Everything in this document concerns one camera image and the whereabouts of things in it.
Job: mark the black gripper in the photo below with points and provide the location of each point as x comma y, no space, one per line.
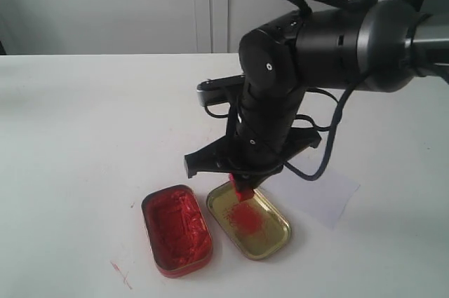
259,138

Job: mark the red stamp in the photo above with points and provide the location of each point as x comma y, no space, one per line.
248,193

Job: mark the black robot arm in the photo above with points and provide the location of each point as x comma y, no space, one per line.
297,75

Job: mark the red ink tin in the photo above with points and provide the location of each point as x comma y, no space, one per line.
179,237

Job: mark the gold tin lid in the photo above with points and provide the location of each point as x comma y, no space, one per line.
255,226

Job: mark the white paper sheet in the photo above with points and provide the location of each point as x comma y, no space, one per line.
324,199

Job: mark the white cabinet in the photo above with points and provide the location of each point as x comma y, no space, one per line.
175,7

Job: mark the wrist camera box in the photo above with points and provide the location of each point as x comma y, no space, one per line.
219,91

